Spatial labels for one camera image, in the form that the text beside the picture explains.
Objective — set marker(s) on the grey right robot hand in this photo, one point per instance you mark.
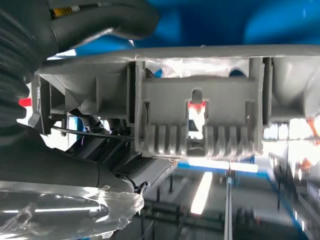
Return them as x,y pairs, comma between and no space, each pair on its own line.
50,165

